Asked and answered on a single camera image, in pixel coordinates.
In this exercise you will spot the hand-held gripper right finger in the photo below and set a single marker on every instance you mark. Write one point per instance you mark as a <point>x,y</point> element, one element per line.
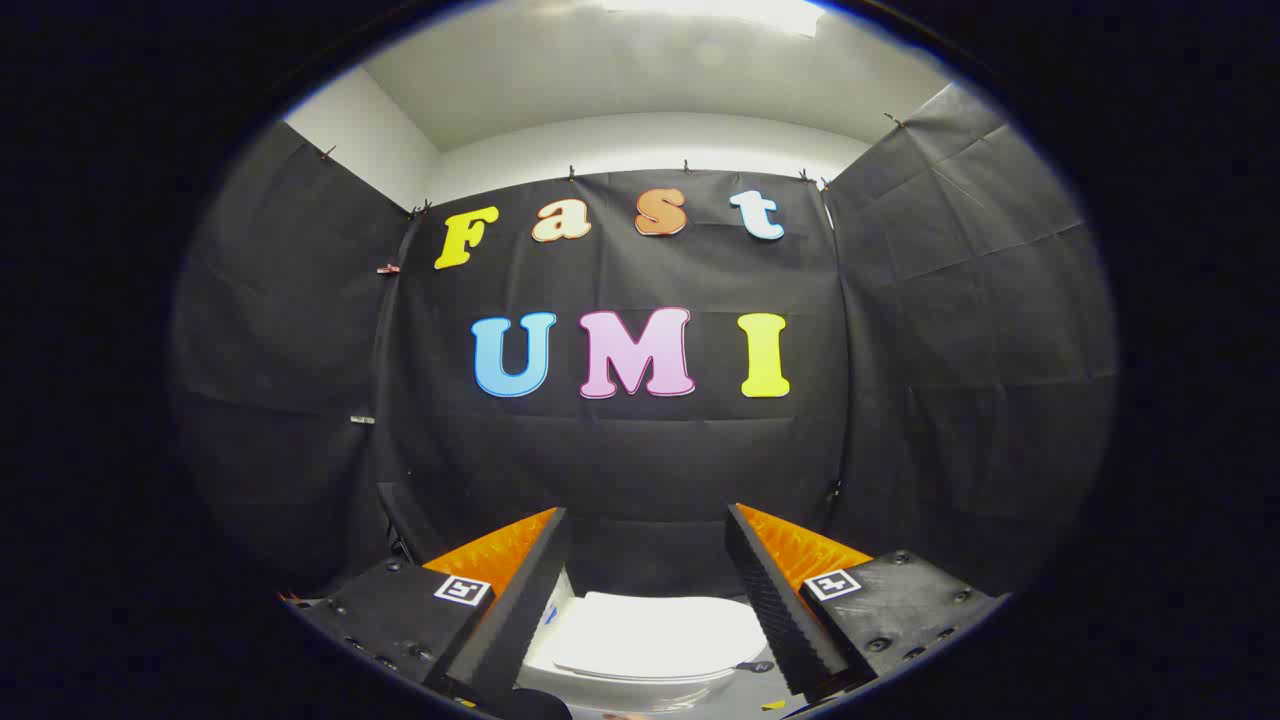
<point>775,600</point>

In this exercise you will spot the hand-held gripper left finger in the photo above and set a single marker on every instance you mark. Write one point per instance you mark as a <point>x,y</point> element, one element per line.
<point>520,610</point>

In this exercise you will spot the white toilet lid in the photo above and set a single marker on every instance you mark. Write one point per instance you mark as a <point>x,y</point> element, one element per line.
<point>655,630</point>

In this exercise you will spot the white toilet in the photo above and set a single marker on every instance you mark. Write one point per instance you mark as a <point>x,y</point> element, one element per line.
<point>640,692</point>

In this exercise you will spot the black backdrop cloth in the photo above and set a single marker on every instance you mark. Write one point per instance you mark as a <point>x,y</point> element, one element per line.
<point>640,450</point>

